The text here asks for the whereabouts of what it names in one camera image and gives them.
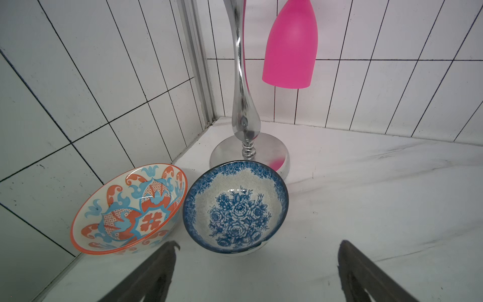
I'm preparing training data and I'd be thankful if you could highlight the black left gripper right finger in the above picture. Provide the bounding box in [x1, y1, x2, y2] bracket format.
[338, 240, 416, 301]

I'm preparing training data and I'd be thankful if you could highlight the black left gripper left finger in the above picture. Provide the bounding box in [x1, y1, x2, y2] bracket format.
[100, 240, 181, 301]

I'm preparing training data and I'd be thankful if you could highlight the orange patterned ceramic bowl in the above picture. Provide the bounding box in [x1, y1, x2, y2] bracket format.
[70, 163, 188, 255]

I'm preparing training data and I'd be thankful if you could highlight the blue floral ceramic bowl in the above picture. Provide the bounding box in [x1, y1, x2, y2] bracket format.
[182, 161, 289, 255]

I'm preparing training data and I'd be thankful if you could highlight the chrome glass holder stand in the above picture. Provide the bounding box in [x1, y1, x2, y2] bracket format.
[210, 1, 290, 179]

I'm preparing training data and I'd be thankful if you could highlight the pink wine glass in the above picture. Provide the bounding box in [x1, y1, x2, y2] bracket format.
[262, 0, 318, 89]

